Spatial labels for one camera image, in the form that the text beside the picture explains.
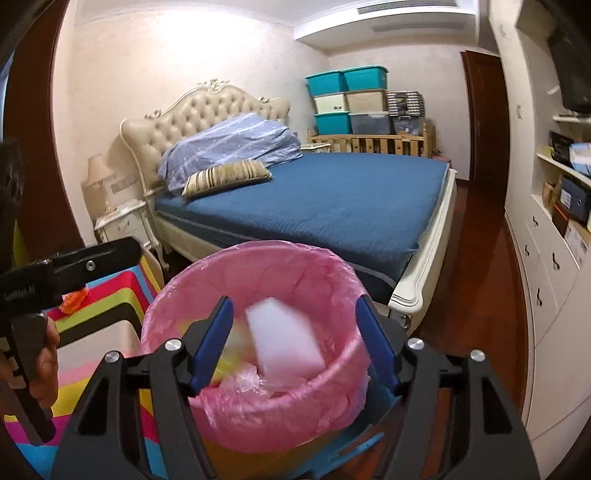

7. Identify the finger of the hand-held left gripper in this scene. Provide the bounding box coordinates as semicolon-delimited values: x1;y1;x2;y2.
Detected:
46;237;141;306

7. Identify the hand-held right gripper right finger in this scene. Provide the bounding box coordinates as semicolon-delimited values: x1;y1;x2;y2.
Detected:
355;294;541;480

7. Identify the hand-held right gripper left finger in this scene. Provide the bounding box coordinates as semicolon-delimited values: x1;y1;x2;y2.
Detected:
50;295;235;480

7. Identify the yellow green plastic bag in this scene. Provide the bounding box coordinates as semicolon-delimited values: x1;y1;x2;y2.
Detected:
217;323;256;380

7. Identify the orange foam fruit net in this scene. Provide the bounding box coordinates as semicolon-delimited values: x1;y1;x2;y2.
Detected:
62;288;88;317

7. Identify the clear plastic wrap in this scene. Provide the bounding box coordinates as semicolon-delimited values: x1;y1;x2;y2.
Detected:
222;362;324;398

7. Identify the white foam block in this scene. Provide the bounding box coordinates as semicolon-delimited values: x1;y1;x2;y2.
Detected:
245;298;326;377

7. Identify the pink lined trash bin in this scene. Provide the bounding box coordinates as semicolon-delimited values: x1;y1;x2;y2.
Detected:
140;240;372;455

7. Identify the person's left hand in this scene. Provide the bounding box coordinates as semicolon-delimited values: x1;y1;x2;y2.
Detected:
28;318;62;411

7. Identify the white carved nightstand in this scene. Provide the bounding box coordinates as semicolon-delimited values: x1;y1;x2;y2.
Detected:
93;199;164;271

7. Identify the wrapped table lamp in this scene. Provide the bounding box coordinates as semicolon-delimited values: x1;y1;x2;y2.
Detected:
81;154;118;217

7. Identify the gold striped pillow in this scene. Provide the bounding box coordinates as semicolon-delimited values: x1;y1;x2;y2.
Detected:
181;159;273;200

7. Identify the blue bed sheet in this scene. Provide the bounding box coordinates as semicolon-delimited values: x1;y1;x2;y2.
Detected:
154;152;451;303

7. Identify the blue striped quilt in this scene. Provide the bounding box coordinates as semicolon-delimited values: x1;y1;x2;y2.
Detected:
158;113;304;195

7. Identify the white built-in cabinet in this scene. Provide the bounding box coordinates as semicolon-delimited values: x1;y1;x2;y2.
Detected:
503;111;591;439

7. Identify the cream tufted bed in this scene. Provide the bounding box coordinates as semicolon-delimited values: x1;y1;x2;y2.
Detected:
121;78;458;324

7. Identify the clear storage box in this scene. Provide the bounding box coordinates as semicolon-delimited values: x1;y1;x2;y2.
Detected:
392;115;428;137

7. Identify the grey storage box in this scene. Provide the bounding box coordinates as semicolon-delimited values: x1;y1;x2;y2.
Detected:
349;111;392;136

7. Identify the teal storage box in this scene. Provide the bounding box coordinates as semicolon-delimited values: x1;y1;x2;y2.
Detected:
305;71;348;95
315;112;352;136
342;66;389;92

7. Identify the brown cardboard box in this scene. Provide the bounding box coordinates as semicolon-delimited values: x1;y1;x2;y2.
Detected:
566;220;591;268

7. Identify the checkered storage bag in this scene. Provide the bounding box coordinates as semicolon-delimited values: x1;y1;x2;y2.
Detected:
387;91;426;116

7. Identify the beige storage box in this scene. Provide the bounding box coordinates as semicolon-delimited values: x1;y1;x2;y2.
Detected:
345;89;387;113

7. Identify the cream storage box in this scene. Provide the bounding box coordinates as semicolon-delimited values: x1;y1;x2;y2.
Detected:
314;92;348;114

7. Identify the dark blue box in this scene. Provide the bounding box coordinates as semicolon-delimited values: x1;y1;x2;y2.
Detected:
558;178;591;222

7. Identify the dark wooden door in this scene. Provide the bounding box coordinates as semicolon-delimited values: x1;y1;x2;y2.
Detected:
461;50;506;185

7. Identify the black box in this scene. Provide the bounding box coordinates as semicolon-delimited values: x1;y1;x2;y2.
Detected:
549;131;575;167

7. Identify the blue white box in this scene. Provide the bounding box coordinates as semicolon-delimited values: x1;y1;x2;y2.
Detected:
569;142;591;176

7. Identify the black television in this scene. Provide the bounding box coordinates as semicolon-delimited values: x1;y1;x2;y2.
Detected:
547;28;591;114

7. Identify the ceiling air vent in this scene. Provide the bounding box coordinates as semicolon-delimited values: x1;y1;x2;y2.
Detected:
358;0;458;14

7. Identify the dark wooden wall panel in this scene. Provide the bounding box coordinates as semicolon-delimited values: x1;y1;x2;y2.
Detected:
9;0;88;278

